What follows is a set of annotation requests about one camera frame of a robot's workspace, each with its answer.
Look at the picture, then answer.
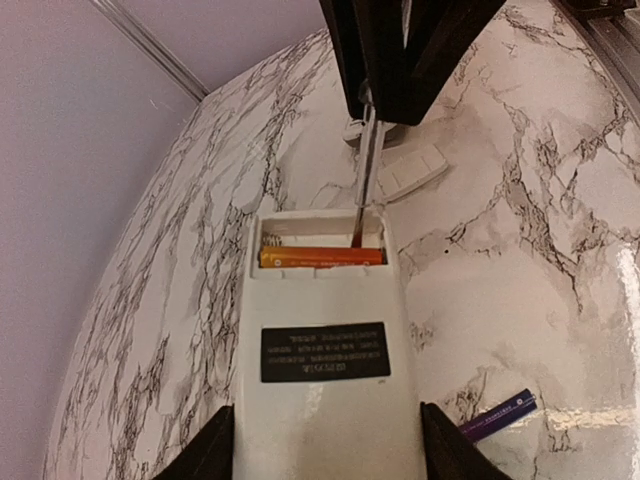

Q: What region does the white remote control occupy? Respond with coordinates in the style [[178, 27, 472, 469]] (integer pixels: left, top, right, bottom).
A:
[[232, 210, 427, 479]]

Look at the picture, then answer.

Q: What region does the clear handle screwdriver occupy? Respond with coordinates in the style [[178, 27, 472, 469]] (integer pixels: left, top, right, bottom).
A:
[[351, 80, 385, 248]]

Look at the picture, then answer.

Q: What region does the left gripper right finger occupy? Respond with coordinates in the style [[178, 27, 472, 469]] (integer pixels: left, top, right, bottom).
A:
[[420, 402, 510, 480]]

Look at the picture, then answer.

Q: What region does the small white AC remote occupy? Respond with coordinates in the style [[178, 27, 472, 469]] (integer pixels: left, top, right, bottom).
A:
[[342, 119, 403, 149]]

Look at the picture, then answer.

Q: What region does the orange battery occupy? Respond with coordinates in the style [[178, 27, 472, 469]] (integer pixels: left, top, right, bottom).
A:
[[258, 246, 385, 269]]

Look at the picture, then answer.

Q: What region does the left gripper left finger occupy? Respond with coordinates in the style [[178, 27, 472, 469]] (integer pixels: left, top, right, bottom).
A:
[[159, 405, 235, 480]]

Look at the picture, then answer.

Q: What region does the front aluminium rail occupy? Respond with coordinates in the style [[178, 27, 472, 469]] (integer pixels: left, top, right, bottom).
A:
[[555, 1, 639, 120]]

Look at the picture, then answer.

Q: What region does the purple battery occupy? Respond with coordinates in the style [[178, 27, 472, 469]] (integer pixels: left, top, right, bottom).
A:
[[459, 389, 537, 443]]

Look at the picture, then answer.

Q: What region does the right aluminium frame post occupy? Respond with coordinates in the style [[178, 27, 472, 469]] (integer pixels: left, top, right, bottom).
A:
[[90, 0, 210, 103]]

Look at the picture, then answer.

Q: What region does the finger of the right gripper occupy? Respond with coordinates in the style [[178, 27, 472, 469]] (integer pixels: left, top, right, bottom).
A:
[[399, 0, 504, 126], [320, 0, 415, 120]]

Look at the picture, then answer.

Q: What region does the white battery cover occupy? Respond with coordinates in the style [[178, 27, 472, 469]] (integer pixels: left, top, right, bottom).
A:
[[377, 145, 449, 203]]

